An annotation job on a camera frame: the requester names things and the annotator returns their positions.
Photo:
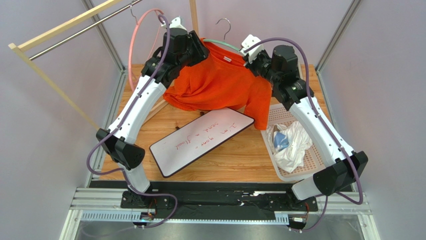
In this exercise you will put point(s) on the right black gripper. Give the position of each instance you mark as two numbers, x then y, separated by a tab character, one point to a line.
252	62

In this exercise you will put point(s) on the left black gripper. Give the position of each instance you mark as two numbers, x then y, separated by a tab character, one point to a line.
201	52

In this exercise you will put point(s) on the green clothes hanger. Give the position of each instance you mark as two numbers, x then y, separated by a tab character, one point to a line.
218	32

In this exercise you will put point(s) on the orange t shirt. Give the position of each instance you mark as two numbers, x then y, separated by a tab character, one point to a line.
221	81

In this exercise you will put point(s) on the white printed t shirt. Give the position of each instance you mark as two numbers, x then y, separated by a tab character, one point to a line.
288	145

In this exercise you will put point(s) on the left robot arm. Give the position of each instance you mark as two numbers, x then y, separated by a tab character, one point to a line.
180	49

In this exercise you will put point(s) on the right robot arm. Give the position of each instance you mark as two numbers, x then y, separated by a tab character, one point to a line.
344	166

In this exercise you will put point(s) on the whiteboard with red writing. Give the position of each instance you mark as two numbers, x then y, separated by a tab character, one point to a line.
192	141

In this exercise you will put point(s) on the white plastic basket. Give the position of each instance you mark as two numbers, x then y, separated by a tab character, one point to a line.
312	161

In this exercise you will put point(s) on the wooden clothes rack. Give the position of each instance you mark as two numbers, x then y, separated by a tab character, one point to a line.
82	68

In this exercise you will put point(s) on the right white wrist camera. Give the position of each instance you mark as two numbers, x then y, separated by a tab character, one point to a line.
251	48

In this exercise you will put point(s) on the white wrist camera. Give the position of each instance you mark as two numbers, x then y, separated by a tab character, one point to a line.
177	23
251	48

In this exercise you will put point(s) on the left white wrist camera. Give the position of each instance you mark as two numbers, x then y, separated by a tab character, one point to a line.
177	23

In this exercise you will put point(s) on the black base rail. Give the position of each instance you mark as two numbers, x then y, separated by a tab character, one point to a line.
208	202

